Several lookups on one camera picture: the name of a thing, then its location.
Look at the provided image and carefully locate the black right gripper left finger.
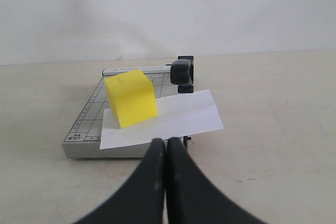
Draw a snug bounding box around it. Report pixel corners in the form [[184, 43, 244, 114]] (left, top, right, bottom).
[[76, 138, 166, 223]]

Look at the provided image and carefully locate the black cutter blade handle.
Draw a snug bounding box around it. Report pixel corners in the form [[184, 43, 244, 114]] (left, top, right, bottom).
[[168, 56, 194, 93]]

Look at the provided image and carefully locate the yellow cube block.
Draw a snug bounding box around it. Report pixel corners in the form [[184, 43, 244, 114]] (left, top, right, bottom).
[[103, 69, 157, 129]]

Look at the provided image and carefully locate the white paper sheet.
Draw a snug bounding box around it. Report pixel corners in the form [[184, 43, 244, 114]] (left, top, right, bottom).
[[100, 90, 224, 150]]

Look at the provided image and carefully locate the grey paper cutter base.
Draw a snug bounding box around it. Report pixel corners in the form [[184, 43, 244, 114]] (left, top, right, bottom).
[[62, 65, 177, 159]]

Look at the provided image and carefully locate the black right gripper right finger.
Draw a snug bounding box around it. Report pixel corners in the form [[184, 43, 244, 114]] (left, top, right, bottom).
[[166, 137, 263, 223]]

